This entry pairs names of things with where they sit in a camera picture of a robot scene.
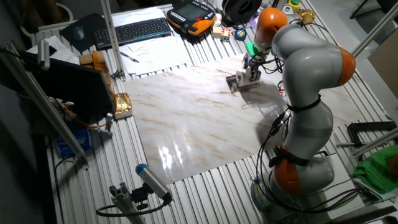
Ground small grey camera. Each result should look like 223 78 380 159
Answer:
104 112 114 133

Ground crumpled gold foil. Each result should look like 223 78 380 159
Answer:
295 8 317 24

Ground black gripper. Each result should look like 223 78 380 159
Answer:
243 54 262 83

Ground black camera cable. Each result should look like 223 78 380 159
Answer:
95 198 174 218

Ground white marble pattern mat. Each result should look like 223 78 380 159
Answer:
123 55 364 186

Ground long aluminium frame beam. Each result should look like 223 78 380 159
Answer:
349 2 398 59

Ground black filament spool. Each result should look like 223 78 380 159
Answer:
222 0 263 24

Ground slanted aluminium profile beam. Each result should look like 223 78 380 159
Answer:
0 42 90 169

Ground green gripper mount flange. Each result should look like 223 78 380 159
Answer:
245 41 271 57

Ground black computer keyboard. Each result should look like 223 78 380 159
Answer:
93 17 172 51

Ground white crumpled paper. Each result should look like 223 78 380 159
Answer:
26 35 80 65

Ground white toilet paper roll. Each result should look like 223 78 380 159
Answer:
235 67 255 88

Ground silver camera with blue cap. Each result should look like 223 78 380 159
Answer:
135 163 174 202

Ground short aluminium frame beam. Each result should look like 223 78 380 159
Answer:
353 127 398 158

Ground upright aluminium profile post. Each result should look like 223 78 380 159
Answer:
99 0 127 82

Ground brown cardboard panel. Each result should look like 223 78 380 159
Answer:
368 36 398 91

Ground white curved tube frame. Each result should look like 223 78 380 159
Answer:
20 2 75 38

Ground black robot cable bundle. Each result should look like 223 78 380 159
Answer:
255 54 361 215

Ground white paper sheet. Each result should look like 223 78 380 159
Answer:
111 6 165 28

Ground printed white paper sheets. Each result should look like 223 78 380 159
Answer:
119 35 192 75

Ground dark computer mouse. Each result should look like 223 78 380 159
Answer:
72 26 86 42

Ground blue plastic packet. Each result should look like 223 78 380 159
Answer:
55 127 91 158

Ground short aluminium profile bracket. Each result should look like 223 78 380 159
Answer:
108 182 147 224

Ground black flat monitor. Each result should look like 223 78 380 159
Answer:
18 51 116 124

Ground black mouse pad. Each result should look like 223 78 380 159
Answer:
58 12 108 54

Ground shiny metal paper roll holder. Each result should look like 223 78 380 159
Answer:
226 74 261 94

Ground colourful rubik's cube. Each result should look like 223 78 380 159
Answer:
220 27 233 43

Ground black clamp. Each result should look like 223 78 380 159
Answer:
347 120 398 147

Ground black and orange teach pendant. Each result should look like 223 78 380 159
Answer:
166 0 217 36

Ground pale purple object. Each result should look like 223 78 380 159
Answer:
248 15 259 32

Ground black pen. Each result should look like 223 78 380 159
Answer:
119 51 140 63

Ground gold foil bag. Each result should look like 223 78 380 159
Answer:
111 91 134 121

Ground orange cable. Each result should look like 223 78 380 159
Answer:
51 98 108 129

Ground green cloth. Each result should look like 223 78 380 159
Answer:
353 144 398 194

